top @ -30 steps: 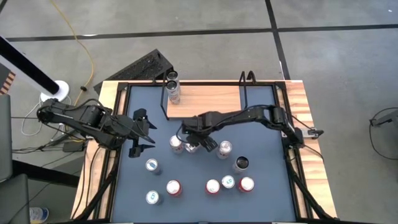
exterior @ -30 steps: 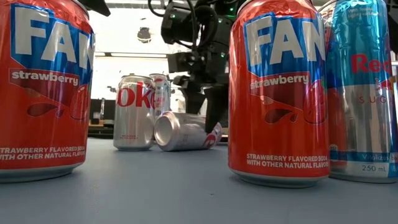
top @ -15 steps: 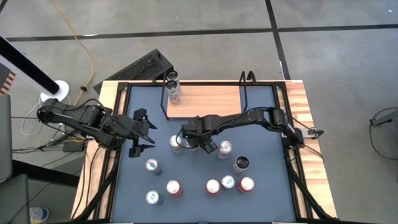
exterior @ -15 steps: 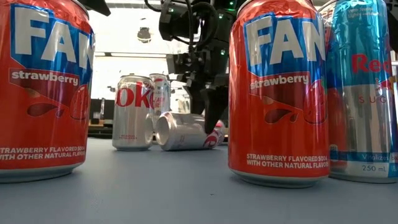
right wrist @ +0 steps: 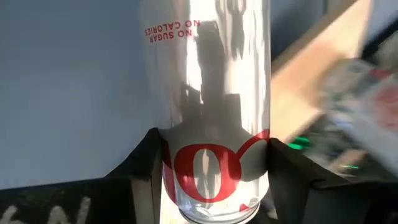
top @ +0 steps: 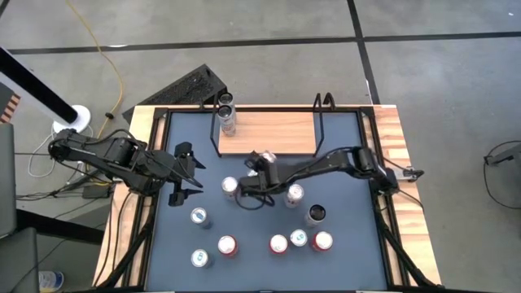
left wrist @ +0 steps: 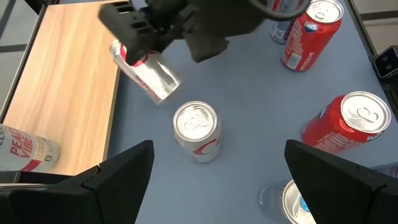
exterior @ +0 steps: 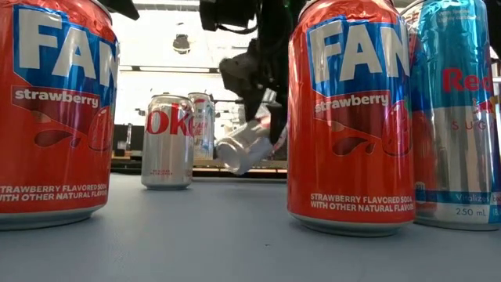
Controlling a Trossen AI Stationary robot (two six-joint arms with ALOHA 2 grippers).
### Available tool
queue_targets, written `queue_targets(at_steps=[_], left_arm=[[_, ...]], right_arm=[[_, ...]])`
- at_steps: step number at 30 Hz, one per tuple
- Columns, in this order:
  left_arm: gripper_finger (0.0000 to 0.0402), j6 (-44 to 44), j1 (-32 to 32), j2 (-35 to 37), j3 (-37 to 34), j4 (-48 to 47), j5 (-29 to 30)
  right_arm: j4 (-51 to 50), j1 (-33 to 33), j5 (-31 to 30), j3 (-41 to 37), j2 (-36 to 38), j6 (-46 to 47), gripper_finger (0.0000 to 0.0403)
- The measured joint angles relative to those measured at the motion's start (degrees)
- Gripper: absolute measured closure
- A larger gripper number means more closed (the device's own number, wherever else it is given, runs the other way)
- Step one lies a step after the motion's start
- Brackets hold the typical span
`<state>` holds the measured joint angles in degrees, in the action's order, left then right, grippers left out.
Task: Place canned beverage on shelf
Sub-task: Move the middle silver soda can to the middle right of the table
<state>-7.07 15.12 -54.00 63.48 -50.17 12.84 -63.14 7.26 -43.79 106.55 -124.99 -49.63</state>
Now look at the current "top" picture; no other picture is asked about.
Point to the orange black striped panel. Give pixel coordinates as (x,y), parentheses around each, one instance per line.
(10,106)

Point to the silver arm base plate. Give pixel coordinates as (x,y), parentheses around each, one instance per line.
(412,173)

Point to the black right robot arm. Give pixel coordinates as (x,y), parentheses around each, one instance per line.
(325,163)

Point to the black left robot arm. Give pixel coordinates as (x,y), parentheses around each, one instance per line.
(114,156)

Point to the black aluminium table frame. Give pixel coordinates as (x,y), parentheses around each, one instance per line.
(187,109)

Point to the blue silver Red Bull can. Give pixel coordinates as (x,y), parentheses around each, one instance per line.
(298,237)
(199,257)
(198,215)

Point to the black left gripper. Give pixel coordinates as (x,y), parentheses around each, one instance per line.
(179,152)

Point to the black perforated metal case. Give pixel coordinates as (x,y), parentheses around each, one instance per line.
(183,87)

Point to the black pole white round base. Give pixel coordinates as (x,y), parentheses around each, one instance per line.
(40,87)

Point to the red Fanta strawberry can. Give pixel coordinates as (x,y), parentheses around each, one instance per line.
(227,244)
(322,240)
(278,243)

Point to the grey metal floor stand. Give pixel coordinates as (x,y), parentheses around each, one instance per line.
(506,156)

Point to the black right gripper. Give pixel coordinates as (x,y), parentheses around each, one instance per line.
(258,183)

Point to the black power brick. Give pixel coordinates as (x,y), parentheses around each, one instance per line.
(95,192)

